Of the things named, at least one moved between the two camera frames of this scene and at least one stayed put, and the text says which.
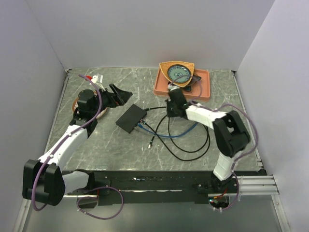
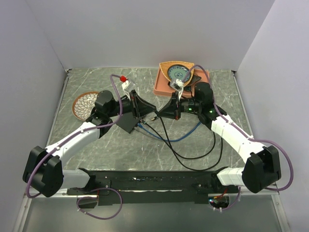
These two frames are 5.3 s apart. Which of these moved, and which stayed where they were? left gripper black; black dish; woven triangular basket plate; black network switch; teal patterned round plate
Moved: left gripper black
Stayed: black network switch; woven triangular basket plate; teal patterned round plate; black dish
